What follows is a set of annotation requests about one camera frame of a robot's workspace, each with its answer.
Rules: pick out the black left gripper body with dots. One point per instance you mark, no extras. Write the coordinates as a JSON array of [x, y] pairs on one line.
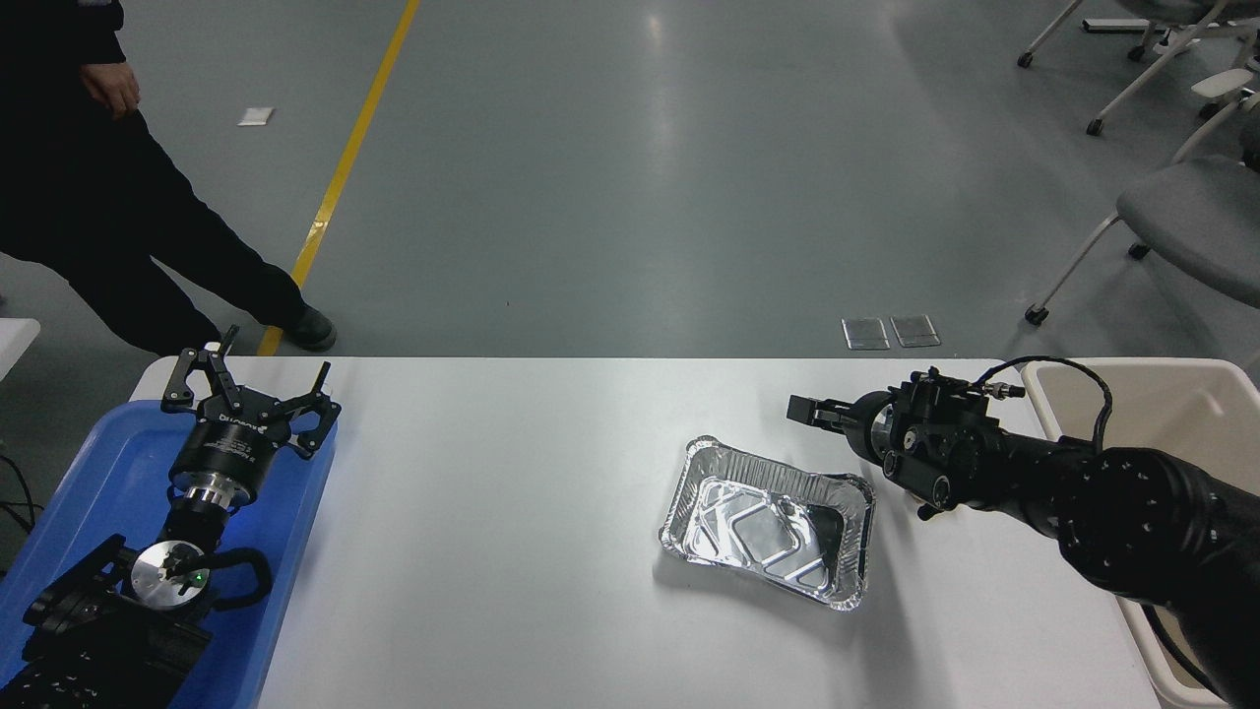
[[231, 443]]

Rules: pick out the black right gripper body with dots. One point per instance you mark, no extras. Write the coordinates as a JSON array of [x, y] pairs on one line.
[[866, 428]]

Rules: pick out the silver foil tray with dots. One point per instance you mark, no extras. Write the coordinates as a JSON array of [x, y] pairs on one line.
[[738, 532]]

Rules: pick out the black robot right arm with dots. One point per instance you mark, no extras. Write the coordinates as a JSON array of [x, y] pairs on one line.
[[1132, 512]]

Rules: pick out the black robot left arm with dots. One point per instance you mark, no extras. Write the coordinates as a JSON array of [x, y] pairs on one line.
[[89, 630]]

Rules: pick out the person's hand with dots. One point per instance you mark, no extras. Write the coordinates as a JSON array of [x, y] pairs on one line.
[[113, 89]]

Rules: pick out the metal floor socket cover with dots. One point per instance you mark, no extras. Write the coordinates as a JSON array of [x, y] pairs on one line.
[[866, 333], [915, 331]]

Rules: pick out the blue plastic tray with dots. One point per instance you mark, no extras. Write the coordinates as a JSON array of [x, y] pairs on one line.
[[108, 463]]

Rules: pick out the small white side table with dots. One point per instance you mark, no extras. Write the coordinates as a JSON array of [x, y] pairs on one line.
[[15, 340]]

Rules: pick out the person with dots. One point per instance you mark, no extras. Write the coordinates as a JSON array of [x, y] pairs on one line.
[[59, 197]]

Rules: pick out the large pale bin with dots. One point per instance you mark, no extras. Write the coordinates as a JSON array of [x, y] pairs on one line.
[[1181, 404]]

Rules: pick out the grey seat office chair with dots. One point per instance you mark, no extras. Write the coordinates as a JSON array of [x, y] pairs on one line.
[[1191, 217]]

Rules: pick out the white frame office chair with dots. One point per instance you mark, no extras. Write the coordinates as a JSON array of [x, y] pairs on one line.
[[1147, 81]]

